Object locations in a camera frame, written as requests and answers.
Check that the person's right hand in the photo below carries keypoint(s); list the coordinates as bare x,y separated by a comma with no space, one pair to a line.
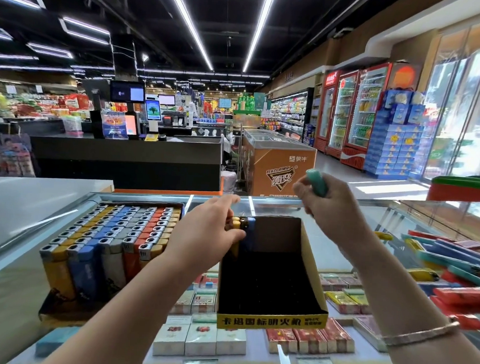
343,215

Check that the person's left hand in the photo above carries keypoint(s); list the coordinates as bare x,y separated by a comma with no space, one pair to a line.
204,239

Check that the green plain lighter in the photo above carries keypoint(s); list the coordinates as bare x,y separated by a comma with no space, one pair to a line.
316,182

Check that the blue plain lighter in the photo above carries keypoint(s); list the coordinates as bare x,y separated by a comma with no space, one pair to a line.
249,233

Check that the row of tan lighters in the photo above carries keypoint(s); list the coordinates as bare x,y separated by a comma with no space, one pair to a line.
150,251

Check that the row of red brown lighters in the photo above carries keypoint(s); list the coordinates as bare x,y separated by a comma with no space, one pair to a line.
130,258

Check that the black yellow display box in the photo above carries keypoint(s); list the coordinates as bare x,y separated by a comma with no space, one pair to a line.
270,283

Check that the row of grey white lighters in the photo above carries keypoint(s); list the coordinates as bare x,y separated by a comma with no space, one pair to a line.
111,265

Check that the pile of blue yellow lighters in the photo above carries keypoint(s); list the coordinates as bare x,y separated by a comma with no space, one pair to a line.
454,270

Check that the row of blue lighters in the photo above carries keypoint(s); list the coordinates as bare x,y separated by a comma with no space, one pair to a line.
84,272

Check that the row of yellow lighters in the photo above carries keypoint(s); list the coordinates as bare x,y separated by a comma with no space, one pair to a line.
56,270

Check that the blue yellow lighter display box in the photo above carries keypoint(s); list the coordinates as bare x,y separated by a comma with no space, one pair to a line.
66,306

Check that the person's right forearm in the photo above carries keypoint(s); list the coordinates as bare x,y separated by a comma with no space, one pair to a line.
426,329

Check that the person's left forearm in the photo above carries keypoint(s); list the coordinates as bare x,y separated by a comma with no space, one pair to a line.
109,326

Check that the stack of blue cartons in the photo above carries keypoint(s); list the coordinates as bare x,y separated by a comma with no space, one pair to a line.
397,134

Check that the brown cardboard carton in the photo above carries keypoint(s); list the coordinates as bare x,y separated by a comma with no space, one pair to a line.
281,170

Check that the row of cigarette packs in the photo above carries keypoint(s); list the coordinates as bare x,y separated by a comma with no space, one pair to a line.
206,336

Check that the red drink fridge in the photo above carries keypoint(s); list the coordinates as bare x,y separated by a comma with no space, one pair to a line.
366,116
326,112
343,115

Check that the black checkout counter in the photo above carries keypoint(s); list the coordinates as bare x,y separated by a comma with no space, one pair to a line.
128,161

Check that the open refrigerated chiller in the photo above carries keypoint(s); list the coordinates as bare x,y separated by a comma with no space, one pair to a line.
290,114

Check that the red green container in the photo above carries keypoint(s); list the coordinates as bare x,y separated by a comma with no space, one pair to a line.
467,188

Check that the small checkout screen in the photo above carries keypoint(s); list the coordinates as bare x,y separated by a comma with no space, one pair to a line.
153,109

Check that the blue poster screen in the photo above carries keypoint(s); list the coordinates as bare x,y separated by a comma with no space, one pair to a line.
114,125

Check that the orange round sign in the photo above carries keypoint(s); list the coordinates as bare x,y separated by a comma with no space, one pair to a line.
404,76

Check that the black checkout monitor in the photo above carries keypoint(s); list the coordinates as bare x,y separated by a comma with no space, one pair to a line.
128,92

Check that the glass entrance doors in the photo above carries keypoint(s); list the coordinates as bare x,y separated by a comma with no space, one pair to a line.
468,100

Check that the long ceiling light strip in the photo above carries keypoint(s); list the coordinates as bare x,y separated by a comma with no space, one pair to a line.
188,25
260,29

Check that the hanging plastic bags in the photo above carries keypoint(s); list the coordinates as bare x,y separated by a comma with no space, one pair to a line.
13,156

